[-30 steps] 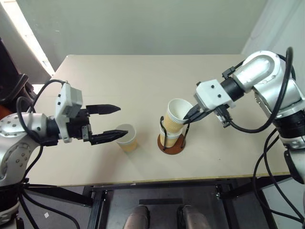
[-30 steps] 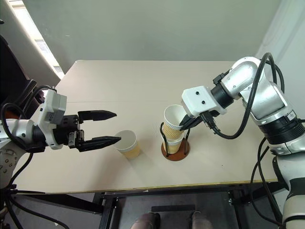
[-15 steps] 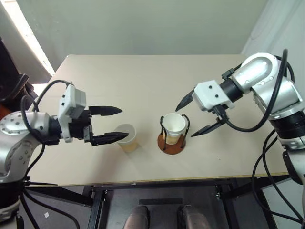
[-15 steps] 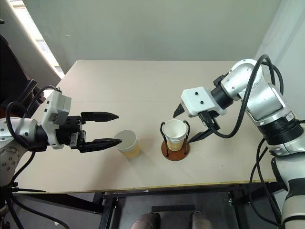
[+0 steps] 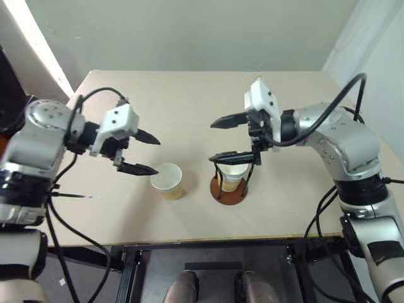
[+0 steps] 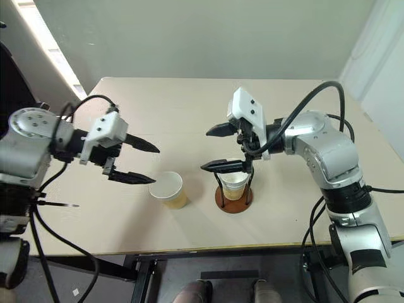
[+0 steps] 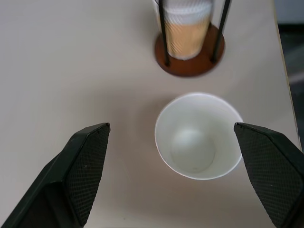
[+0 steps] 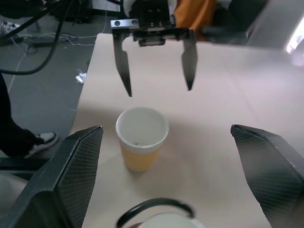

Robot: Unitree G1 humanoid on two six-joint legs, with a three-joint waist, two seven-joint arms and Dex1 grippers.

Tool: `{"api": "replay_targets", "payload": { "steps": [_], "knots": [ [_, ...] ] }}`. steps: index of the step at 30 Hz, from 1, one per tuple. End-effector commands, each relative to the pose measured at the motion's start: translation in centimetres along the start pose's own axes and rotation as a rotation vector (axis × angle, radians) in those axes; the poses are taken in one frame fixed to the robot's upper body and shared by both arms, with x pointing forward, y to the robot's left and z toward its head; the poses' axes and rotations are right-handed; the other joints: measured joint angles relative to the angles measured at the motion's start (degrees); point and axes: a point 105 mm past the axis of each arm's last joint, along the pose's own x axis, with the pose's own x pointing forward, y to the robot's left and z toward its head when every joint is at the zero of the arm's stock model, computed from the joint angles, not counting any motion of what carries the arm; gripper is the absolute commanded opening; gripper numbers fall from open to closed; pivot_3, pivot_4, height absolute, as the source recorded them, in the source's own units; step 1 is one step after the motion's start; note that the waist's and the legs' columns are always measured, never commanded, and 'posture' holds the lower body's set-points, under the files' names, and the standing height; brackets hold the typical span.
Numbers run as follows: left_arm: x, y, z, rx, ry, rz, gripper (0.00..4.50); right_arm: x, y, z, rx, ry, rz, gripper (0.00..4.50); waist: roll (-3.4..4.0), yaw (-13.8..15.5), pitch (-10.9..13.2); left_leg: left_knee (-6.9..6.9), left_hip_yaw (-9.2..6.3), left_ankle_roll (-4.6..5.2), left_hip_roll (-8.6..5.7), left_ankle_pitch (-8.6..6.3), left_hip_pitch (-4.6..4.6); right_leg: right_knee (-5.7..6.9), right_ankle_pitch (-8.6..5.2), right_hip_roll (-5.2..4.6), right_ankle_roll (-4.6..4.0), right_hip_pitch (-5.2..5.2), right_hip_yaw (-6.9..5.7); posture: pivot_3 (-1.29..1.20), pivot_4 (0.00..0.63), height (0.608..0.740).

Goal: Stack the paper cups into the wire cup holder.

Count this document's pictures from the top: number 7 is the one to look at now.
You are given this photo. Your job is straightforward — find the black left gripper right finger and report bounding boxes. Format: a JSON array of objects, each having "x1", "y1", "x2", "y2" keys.
[{"x1": 233, "y1": 122, "x2": 304, "y2": 228}]

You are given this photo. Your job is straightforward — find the white ribbed paper cup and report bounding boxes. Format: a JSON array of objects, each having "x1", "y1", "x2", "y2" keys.
[{"x1": 153, "y1": 0, "x2": 212, "y2": 24}]

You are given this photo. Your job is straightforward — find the wire cup holder wooden base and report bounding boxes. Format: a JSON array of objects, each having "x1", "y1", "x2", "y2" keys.
[{"x1": 154, "y1": 0, "x2": 232, "y2": 77}]

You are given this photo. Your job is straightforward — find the tan ribbed paper cup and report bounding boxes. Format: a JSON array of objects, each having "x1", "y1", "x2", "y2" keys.
[{"x1": 164, "y1": 18, "x2": 211, "y2": 60}]

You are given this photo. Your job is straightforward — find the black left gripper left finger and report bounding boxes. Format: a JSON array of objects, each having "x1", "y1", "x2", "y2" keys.
[{"x1": 0, "y1": 122, "x2": 111, "y2": 228}]

